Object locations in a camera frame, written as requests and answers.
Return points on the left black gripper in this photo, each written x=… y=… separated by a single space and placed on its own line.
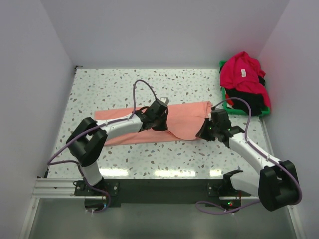
x=163 y=127

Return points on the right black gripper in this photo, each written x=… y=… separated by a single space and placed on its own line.
x=202 y=133

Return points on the salmon pink t shirt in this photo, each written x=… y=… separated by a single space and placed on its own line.
x=184 y=122

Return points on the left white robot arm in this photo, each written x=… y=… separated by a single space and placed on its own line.
x=88 y=139

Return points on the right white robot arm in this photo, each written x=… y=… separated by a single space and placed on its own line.
x=275 y=182

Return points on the black t shirt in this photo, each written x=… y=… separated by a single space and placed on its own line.
x=246 y=100

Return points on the magenta red t shirt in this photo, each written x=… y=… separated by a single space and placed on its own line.
x=243 y=73

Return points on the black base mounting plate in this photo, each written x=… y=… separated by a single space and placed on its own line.
x=116 y=192

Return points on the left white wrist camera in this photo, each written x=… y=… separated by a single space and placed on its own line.
x=165 y=100

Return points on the aluminium frame rail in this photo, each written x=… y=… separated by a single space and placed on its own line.
x=64 y=188

